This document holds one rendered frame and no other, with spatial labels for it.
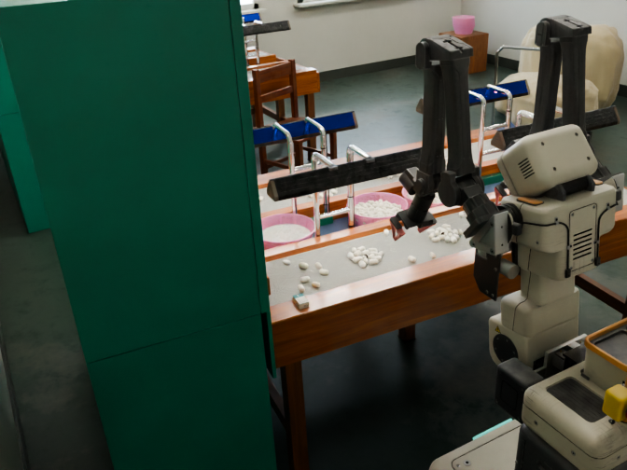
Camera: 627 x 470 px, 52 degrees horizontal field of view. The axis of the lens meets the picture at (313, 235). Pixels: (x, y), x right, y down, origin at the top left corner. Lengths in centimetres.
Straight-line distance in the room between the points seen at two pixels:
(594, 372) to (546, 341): 25
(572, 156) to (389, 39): 681
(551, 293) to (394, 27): 684
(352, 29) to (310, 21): 59
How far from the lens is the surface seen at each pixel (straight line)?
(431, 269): 235
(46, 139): 166
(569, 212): 179
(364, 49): 833
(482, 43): 833
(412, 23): 870
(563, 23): 203
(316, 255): 249
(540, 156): 176
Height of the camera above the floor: 196
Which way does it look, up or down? 27 degrees down
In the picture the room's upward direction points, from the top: 3 degrees counter-clockwise
